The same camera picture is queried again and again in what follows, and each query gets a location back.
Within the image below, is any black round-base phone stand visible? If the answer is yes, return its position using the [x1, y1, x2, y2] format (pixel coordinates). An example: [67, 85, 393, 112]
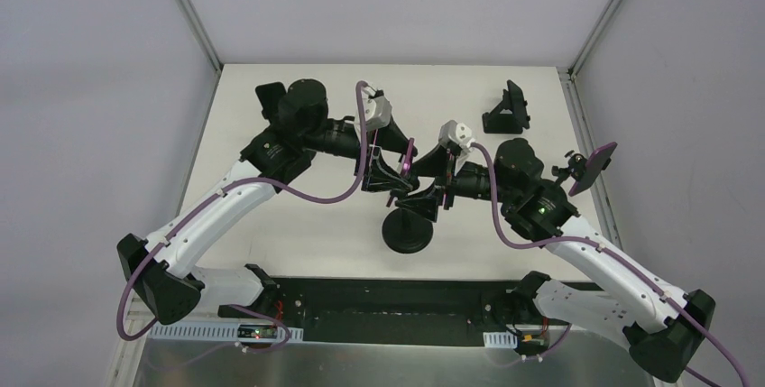
[382, 196, 436, 254]

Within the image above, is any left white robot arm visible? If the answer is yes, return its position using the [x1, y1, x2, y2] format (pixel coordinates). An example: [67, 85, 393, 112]
[117, 78, 417, 325]

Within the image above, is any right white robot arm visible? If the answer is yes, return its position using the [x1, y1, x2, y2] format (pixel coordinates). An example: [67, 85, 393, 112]
[396, 138, 715, 382]

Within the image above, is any black folding phone stand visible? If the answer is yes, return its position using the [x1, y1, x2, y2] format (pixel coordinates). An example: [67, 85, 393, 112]
[482, 87, 525, 134]

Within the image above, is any right black round-base stand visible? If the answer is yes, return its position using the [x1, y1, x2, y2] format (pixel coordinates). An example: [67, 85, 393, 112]
[538, 151, 594, 197]

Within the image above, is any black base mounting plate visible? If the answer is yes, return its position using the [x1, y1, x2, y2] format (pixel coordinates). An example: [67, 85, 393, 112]
[248, 277, 542, 346]

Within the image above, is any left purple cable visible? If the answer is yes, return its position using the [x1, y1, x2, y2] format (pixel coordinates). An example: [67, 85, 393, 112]
[115, 79, 374, 354]

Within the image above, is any purple cable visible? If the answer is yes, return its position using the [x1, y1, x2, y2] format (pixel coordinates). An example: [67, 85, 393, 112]
[472, 142, 751, 387]
[115, 79, 374, 354]

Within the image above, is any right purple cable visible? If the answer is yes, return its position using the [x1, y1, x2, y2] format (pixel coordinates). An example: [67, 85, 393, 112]
[472, 142, 751, 387]

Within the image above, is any right white cable duct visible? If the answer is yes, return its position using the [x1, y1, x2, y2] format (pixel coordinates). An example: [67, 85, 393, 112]
[483, 331, 518, 349]

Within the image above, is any white cable duct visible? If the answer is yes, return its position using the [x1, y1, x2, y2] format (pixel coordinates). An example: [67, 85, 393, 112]
[483, 331, 518, 349]
[149, 321, 286, 344]

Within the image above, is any left white cable duct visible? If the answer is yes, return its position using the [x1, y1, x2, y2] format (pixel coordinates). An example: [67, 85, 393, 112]
[149, 321, 286, 344]

